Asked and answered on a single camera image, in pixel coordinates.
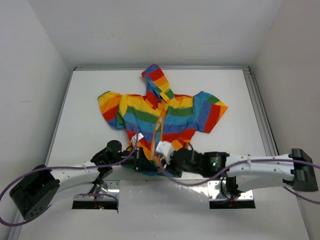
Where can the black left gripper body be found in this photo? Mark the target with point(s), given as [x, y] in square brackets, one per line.
[136, 163]

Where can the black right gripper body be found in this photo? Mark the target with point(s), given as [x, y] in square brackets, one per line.
[175, 169]

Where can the rainbow striped hooded jacket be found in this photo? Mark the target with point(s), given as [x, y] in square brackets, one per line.
[160, 114]

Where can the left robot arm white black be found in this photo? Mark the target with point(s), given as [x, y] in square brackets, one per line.
[43, 186]

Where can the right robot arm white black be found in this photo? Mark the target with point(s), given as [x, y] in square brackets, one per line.
[243, 173]

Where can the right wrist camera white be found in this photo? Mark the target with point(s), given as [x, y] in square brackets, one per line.
[165, 148]

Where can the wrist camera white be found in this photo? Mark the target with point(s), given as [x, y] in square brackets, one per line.
[136, 138]
[165, 148]

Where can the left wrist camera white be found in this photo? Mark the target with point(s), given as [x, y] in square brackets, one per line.
[136, 138]

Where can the silver metal base plate left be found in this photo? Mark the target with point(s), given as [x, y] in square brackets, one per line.
[108, 190]

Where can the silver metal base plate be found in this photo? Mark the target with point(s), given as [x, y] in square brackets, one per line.
[217, 192]
[108, 190]

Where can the silver metal base plate right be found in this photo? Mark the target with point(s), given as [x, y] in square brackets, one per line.
[217, 192]

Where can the aluminium frame rail right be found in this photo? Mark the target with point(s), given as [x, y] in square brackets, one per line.
[267, 137]

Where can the aluminium frame rail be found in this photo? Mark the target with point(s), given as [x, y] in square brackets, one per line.
[267, 137]
[163, 67]

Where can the aluminium frame rail back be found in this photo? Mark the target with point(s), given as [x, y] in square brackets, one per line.
[163, 67]

